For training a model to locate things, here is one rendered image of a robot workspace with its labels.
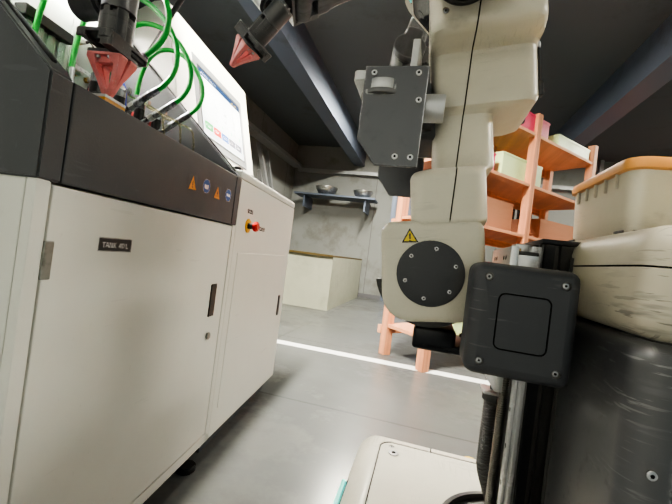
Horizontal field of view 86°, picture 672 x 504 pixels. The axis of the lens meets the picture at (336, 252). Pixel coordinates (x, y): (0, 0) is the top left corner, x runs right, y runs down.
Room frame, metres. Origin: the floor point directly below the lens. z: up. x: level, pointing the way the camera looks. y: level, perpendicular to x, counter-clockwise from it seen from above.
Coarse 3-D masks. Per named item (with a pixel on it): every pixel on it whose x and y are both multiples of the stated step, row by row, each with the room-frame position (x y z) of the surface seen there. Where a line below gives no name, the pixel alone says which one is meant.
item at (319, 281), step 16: (288, 256) 4.90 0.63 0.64; (304, 256) 4.85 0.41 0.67; (320, 256) 4.79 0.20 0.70; (336, 256) 4.90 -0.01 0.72; (288, 272) 4.90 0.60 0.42; (304, 272) 4.84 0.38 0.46; (320, 272) 4.79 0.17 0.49; (336, 272) 5.02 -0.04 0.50; (352, 272) 6.12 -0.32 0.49; (288, 288) 4.89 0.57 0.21; (304, 288) 4.83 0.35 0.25; (320, 288) 4.78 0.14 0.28; (336, 288) 5.14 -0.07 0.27; (352, 288) 6.30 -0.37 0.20; (304, 304) 4.83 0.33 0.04; (320, 304) 4.77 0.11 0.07; (336, 304) 5.26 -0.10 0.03
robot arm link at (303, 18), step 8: (296, 0) 0.92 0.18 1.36; (304, 0) 0.92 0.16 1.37; (312, 0) 0.93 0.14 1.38; (320, 0) 0.94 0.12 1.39; (328, 0) 0.95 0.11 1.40; (336, 0) 0.96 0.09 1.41; (344, 0) 0.98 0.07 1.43; (296, 8) 0.94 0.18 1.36; (304, 8) 0.94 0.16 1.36; (312, 8) 0.96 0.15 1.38; (320, 8) 0.96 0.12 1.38; (328, 8) 0.97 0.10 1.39; (296, 16) 0.96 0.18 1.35; (304, 16) 0.96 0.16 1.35; (312, 16) 0.97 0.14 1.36
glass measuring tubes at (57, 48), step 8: (24, 8) 0.95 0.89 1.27; (32, 8) 0.96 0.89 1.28; (24, 16) 0.96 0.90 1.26; (32, 16) 0.96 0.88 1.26; (32, 24) 0.99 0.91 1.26; (40, 24) 0.99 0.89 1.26; (48, 24) 1.01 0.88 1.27; (56, 24) 1.03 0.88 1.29; (40, 32) 1.00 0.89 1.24; (48, 32) 1.03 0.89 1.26; (56, 32) 1.03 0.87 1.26; (64, 32) 1.06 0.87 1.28; (48, 40) 1.03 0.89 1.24; (56, 40) 1.07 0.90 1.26; (64, 40) 1.06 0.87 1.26; (72, 40) 1.09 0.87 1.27; (48, 48) 1.03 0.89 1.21; (56, 48) 1.07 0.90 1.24; (64, 48) 1.07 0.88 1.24; (56, 56) 1.06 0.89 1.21; (64, 56) 1.08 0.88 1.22
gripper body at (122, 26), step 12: (108, 12) 0.62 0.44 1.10; (120, 12) 0.63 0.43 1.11; (108, 24) 0.63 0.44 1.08; (120, 24) 0.63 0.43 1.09; (132, 24) 0.65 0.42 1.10; (84, 36) 0.62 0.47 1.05; (96, 36) 0.62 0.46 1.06; (108, 36) 0.60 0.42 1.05; (120, 36) 0.63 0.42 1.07; (132, 36) 0.66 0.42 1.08; (132, 48) 0.65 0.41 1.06; (144, 60) 0.69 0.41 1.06
